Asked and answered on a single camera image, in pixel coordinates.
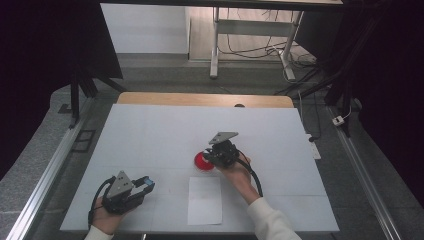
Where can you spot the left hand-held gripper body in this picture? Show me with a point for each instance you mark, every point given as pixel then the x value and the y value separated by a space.
pixel 120 186

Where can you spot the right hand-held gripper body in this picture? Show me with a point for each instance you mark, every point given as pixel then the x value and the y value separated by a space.
pixel 224 151

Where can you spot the round red ink dish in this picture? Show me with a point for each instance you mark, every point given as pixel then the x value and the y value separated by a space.
pixel 201 164

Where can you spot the white paper sheet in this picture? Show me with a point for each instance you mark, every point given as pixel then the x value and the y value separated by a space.
pixel 205 200

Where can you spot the person's right hand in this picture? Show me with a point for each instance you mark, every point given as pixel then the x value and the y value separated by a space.
pixel 240 176

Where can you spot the person's left hand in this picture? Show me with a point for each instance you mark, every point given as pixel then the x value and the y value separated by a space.
pixel 105 221

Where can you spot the wooden table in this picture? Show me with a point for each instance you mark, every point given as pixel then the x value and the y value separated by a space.
pixel 200 99

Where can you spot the black floor plate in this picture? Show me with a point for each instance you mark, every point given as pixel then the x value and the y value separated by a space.
pixel 84 140

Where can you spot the white power strip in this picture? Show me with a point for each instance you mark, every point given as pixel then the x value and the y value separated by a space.
pixel 314 148

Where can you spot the black metal stand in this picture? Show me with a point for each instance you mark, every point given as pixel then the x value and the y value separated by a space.
pixel 75 100
pixel 340 86

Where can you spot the small white plug adapter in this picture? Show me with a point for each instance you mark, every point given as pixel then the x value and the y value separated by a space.
pixel 338 120

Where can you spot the black curtain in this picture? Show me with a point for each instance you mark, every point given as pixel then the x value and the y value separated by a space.
pixel 393 83
pixel 33 66

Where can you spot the aluminium rail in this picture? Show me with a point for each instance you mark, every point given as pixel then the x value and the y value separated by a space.
pixel 50 166
pixel 363 180

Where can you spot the white desk frame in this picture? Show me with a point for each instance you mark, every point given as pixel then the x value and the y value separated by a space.
pixel 253 28

